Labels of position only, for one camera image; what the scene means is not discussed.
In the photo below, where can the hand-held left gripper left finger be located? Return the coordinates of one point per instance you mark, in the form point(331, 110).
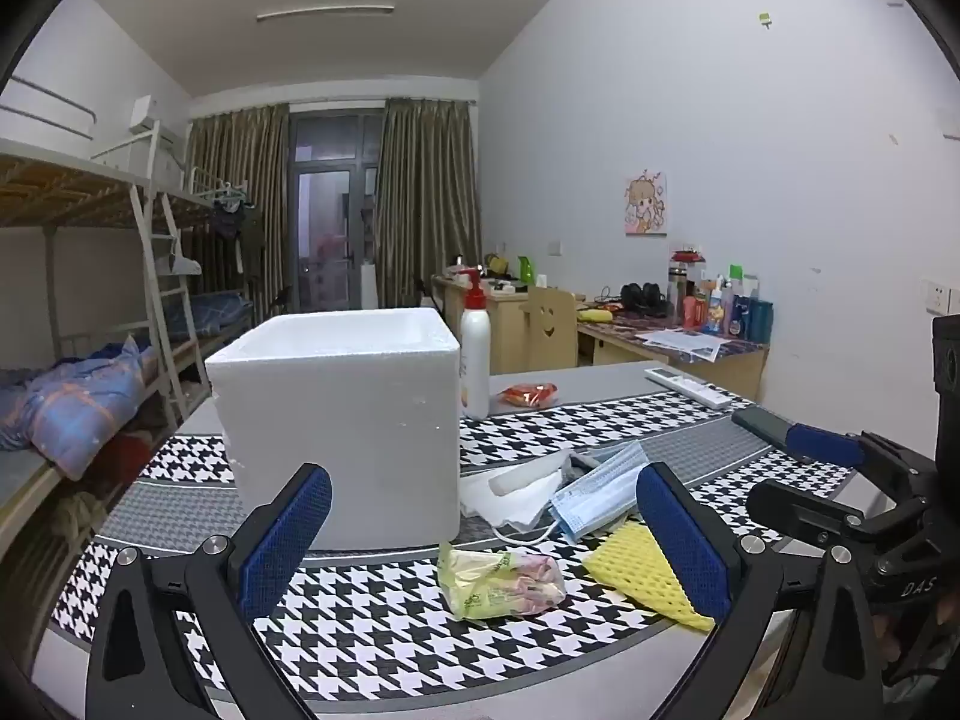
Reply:
point(289, 540)

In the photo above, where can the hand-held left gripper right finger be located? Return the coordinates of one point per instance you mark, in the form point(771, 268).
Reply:
point(682, 547)

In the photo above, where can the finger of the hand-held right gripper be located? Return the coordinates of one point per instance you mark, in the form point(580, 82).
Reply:
point(825, 445)
point(795, 506)

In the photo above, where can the yellow foam net sleeve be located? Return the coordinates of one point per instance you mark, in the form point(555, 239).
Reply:
point(637, 574)

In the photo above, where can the blue face mask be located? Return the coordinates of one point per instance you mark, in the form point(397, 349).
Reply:
point(611, 457)
point(600, 502)

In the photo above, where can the white foam box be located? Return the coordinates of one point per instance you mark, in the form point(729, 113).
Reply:
point(337, 420)

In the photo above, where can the grey sock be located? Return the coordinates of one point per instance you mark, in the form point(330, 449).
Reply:
point(525, 476)

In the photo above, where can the white tissue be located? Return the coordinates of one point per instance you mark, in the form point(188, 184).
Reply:
point(502, 508)

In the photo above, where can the yellow-green plastic bag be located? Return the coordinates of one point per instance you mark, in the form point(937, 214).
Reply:
point(495, 581)

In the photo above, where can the person's right hand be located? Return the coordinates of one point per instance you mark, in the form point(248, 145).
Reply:
point(892, 637)

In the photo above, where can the wooden desk with patterned cover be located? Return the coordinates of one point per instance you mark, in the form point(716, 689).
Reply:
point(742, 367)

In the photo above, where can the houndstooth table mat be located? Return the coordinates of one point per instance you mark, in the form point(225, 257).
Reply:
point(375, 615)

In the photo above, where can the white remote control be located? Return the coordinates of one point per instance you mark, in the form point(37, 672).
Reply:
point(686, 386)

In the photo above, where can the row of toiletry bottles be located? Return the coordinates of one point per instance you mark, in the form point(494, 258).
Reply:
point(739, 311)

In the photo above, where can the printed paper sheets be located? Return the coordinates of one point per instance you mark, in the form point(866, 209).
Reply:
point(686, 345)

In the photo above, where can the red cloth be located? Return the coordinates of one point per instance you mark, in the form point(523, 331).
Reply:
point(127, 461)

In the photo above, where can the olive clothes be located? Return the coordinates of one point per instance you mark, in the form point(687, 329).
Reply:
point(82, 514)

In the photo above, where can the grey thermos flask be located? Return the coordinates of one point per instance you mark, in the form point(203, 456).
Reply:
point(677, 296)

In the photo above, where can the red snack packet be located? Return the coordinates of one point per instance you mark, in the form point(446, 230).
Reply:
point(529, 394)

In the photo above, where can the black headphones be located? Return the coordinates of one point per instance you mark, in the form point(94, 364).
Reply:
point(646, 298)

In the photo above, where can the red toy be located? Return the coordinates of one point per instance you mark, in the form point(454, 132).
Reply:
point(686, 255)

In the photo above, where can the white metal bunk bed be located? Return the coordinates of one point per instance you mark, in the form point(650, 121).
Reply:
point(202, 307)
point(67, 187)

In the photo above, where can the yellow pouch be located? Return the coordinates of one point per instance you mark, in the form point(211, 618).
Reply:
point(600, 313)

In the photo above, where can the wooden chair with smiley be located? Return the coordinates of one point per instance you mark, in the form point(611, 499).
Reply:
point(547, 330)

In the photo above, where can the blue checked quilt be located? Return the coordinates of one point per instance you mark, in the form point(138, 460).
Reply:
point(75, 397)

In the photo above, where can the white pump bottle red top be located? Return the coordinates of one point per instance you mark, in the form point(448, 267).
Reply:
point(475, 360)

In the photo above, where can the glass balcony door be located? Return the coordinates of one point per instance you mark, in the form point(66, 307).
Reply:
point(330, 225)

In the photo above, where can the green bottle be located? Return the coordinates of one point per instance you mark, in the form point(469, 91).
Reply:
point(526, 270)

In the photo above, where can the dark hanging clothes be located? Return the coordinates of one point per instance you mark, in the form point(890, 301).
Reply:
point(229, 221)

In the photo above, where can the brown curtain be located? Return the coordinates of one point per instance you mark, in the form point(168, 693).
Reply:
point(247, 165)
point(427, 195)

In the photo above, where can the white air conditioner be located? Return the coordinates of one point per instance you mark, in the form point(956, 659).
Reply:
point(144, 114)

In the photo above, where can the ceiling tube light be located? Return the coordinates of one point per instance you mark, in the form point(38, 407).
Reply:
point(326, 13)

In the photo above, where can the white wall socket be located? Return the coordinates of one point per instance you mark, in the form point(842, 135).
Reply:
point(939, 297)

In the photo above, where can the pink cartoon wall poster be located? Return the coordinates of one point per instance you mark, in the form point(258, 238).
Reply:
point(646, 204)

